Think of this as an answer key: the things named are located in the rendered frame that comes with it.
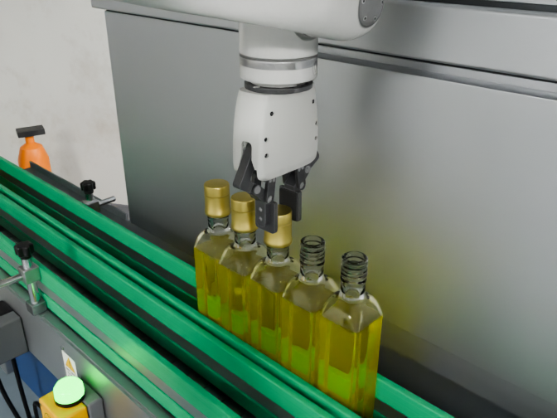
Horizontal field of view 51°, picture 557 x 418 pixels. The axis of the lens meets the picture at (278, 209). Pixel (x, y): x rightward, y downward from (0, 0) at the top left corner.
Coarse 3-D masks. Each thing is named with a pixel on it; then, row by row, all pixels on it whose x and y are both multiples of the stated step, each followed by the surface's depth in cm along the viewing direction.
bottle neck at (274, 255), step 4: (268, 248) 72; (272, 248) 71; (276, 248) 71; (280, 248) 71; (284, 248) 71; (288, 248) 72; (268, 252) 72; (272, 252) 71; (276, 252) 71; (280, 252) 71; (284, 252) 71; (288, 252) 72; (268, 256) 72; (272, 256) 72; (276, 256) 71; (280, 256) 71; (284, 256) 72; (288, 256) 73; (268, 260) 72; (272, 260) 72; (276, 260) 72; (280, 260) 72; (284, 260) 72
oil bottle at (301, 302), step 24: (288, 288) 69; (312, 288) 68; (336, 288) 69; (288, 312) 70; (312, 312) 67; (288, 336) 72; (312, 336) 69; (288, 360) 73; (312, 360) 70; (312, 384) 72
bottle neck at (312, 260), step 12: (300, 240) 68; (312, 240) 68; (324, 240) 68; (300, 252) 68; (312, 252) 66; (324, 252) 67; (300, 264) 68; (312, 264) 67; (300, 276) 69; (312, 276) 68
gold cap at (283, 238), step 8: (280, 208) 70; (288, 208) 70; (280, 216) 69; (288, 216) 69; (280, 224) 69; (288, 224) 70; (264, 232) 71; (280, 232) 70; (288, 232) 70; (264, 240) 71; (272, 240) 70; (280, 240) 70; (288, 240) 71
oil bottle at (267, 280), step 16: (256, 272) 73; (272, 272) 71; (288, 272) 72; (256, 288) 73; (272, 288) 71; (256, 304) 75; (272, 304) 72; (256, 320) 76; (272, 320) 73; (256, 336) 77; (272, 336) 74; (272, 352) 76
